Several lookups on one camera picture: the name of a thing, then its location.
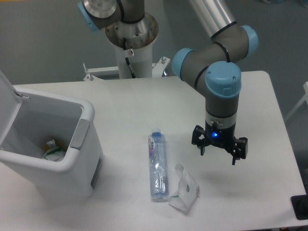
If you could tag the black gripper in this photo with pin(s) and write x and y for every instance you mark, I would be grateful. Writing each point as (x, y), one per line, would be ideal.
(238, 148)

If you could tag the white plastic wrapper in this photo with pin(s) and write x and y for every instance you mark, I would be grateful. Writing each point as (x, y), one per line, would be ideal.
(188, 190)

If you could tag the clear plastic water bottle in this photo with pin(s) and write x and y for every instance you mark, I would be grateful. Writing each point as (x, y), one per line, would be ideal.
(158, 173)

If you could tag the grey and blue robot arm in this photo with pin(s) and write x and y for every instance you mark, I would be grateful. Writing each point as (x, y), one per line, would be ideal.
(212, 72)

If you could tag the trash inside the can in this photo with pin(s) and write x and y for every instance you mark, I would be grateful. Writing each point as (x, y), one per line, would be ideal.
(54, 151)

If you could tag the white trash can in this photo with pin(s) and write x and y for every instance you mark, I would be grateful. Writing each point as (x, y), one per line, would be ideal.
(29, 119)

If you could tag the black device at table edge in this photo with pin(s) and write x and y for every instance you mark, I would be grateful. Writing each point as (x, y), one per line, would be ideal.
(300, 206)

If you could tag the white frame at right edge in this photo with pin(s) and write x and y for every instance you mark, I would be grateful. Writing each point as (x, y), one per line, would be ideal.
(299, 107)

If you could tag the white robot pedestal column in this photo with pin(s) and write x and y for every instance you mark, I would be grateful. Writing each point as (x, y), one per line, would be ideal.
(133, 43)

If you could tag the white pedestal base frame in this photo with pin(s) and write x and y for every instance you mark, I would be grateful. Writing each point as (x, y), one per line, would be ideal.
(126, 71)

